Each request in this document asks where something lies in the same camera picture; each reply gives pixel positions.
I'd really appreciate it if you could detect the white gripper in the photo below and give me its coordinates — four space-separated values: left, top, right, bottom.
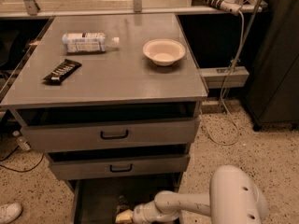
115 202 156 224

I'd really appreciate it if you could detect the clear plastic water bottle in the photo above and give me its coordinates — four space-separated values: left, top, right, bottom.
116 195 130 214

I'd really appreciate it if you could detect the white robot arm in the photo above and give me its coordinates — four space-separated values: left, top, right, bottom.
116 165 268 224

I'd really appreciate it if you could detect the bottom grey drawer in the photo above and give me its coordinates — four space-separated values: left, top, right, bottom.
69 174 179 224

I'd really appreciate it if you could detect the grey drawer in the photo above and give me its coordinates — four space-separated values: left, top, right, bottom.
69 174 179 224
49 145 190 180
20 102 199 152

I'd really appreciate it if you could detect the middle grey drawer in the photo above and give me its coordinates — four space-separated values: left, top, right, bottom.
49 145 190 180

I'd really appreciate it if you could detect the grey drawer cabinet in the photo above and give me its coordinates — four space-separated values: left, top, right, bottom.
0 12 209 224

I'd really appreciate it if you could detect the top grey drawer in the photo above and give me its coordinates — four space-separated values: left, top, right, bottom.
20 102 199 152

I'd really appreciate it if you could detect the white labelled bottle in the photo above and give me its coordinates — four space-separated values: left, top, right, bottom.
62 33 120 53

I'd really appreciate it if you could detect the white sneaker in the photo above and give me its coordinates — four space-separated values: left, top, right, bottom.
0 203 22 224

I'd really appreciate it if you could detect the black snack bar wrapper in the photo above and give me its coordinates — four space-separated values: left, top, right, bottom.
43 59 81 85

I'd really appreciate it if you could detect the grey power strip box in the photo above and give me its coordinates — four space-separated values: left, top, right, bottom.
200 66 249 89

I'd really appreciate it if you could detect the dark cabinet at right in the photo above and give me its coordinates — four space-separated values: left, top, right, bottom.
244 0 299 131

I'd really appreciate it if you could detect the white handheld device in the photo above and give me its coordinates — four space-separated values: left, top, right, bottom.
201 0 241 16

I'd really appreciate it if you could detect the grey workbench shelf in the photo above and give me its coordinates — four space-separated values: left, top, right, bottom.
0 0 269 19

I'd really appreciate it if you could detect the black floor cable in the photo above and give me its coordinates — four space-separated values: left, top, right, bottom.
0 145 45 174

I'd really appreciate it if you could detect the white cable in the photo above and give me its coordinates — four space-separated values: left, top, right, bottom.
199 9 246 147

